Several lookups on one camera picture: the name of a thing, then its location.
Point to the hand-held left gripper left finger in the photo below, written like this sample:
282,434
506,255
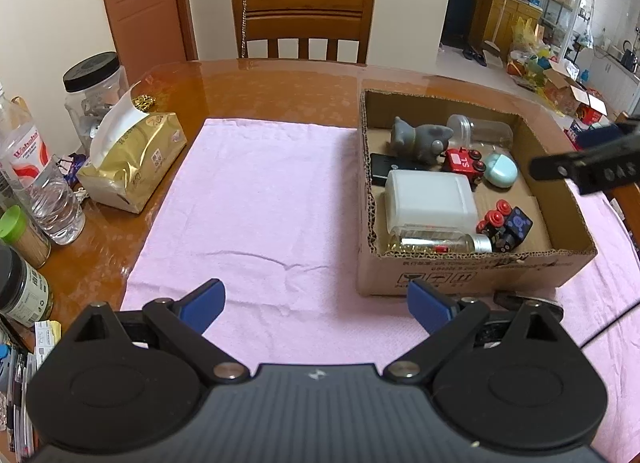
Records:
202,304

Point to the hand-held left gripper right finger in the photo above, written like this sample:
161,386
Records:
430,304

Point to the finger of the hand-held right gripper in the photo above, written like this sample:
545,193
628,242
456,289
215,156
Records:
597,135
600,165

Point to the cardboard box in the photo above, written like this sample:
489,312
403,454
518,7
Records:
450,273
565,93

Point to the gold flake bottle silver cap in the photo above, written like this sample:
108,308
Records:
430,243

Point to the mint green oval case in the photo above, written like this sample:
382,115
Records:
500,170

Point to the white plastic container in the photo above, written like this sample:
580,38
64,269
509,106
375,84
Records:
430,203

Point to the black cube toy red wheels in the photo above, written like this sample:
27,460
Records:
517,225

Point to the red toy train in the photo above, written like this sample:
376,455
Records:
457,160

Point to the black electronic device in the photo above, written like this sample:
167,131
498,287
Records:
385,165

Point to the cardboard box on floor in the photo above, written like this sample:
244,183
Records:
565,93

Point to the white kitchen cabinet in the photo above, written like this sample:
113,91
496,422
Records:
610,83

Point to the dark kettle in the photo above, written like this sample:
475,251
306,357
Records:
631,55

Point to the pink cloth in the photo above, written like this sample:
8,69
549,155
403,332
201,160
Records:
250,203

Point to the clear plastic jar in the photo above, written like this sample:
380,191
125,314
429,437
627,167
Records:
480,130

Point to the yellow plastic bag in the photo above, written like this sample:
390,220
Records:
522,33

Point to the dark slipper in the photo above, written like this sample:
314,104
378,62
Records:
470,53
480,59

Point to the wooden cabinet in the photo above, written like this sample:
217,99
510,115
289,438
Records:
500,18

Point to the gold tissue pack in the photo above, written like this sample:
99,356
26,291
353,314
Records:
135,163

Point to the small yellow white box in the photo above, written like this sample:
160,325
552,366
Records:
47,340

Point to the grey cat figurine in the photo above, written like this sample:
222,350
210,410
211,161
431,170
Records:
415,140

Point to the dark jar green label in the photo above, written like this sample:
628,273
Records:
20,293

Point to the blue foil wrapper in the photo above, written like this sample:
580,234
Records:
70,163

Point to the green lid jar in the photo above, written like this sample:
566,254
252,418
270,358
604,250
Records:
15,223

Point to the pile of papers and pens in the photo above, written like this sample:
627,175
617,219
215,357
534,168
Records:
15,393

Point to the gold ribbon ornament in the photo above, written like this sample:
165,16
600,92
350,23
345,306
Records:
144,102

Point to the clear water bottle red label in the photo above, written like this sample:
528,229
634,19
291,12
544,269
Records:
30,158

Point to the clear jar black lid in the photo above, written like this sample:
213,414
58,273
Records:
92,73

